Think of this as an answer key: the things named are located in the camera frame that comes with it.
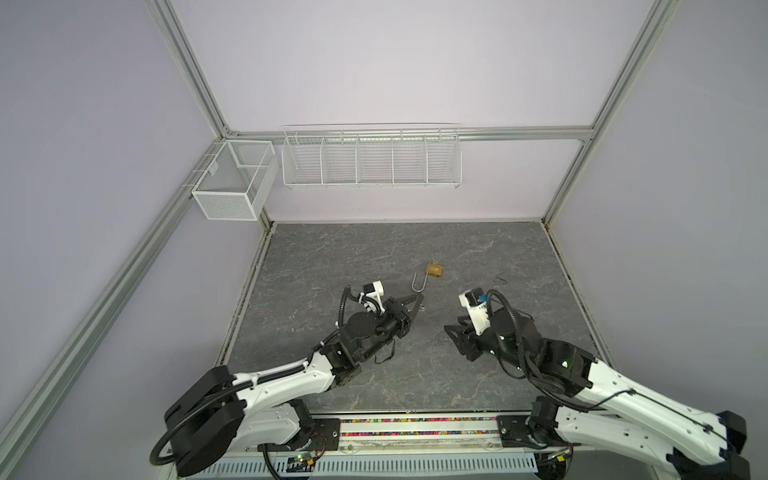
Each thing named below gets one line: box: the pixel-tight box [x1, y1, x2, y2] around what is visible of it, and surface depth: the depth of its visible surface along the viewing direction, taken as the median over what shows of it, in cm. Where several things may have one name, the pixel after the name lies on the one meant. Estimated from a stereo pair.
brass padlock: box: [411, 262, 443, 293], surface depth 107 cm
